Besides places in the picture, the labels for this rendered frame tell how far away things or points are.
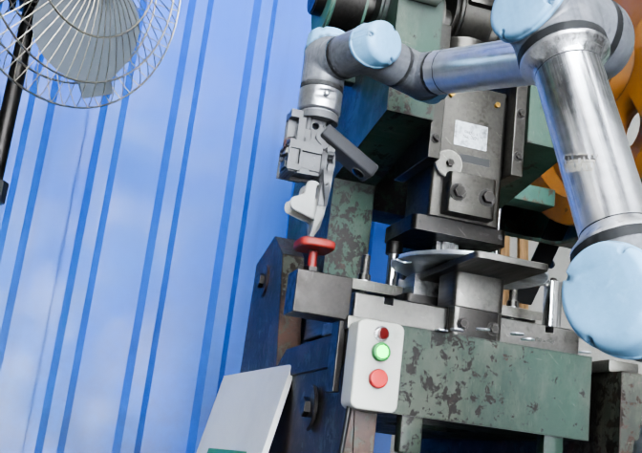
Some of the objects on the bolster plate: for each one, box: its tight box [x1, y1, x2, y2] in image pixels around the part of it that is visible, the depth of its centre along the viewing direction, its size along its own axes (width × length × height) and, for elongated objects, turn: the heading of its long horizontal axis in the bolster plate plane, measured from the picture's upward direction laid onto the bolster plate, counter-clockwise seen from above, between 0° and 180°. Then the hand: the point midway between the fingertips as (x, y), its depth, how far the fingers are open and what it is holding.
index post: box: [542, 277, 563, 328], centre depth 179 cm, size 3×3×10 cm
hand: (315, 230), depth 157 cm, fingers closed
